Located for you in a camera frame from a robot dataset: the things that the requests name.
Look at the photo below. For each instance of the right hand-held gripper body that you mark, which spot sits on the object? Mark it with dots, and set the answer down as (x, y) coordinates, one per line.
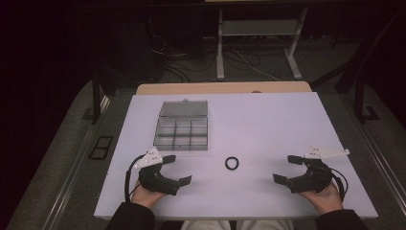
(314, 179)

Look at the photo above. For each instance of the wooden table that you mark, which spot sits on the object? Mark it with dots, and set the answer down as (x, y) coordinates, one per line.
(223, 87)

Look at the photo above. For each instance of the person's right hand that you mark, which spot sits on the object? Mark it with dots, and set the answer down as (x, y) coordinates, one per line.
(325, 199)

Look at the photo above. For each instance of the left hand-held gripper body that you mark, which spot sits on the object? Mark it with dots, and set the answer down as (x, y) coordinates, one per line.
(152, 177)

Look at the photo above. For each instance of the person's left hand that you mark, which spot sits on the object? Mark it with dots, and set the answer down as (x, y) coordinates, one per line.
(145, 196)

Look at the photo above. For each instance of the clear plastic compartment box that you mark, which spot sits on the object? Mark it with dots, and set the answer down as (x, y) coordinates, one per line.
(182, 134)

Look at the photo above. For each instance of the white metal stand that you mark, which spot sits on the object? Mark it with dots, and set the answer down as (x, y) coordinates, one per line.
(255, 28)

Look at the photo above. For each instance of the black metal stand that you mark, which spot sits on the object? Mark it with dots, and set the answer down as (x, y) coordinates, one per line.
(359, 86)
(95, 96)

